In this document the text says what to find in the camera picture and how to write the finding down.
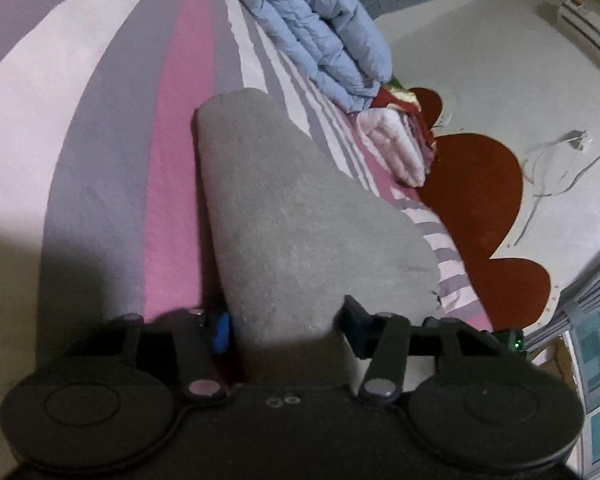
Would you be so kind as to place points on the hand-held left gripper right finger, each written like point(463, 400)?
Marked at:
point(357, 327)

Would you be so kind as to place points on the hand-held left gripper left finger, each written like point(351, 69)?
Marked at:
point(221, 332)

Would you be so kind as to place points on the black device with green light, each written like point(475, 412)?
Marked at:
point(512, 340)

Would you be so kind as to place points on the red-brown cloud-shaped headboard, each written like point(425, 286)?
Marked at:
point(480, 200)

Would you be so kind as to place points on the folded white pink blanket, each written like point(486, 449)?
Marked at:
point(395, 140)

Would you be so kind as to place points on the folded red patterned blanket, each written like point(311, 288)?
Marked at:
point(420, 120)

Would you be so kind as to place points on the striped bed sheet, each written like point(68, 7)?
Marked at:
point(105, 110)

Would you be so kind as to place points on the folded light blue quilt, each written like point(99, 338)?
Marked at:
point(320, 25)

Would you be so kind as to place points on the white wall air conditioner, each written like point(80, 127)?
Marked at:
point(592, 30)

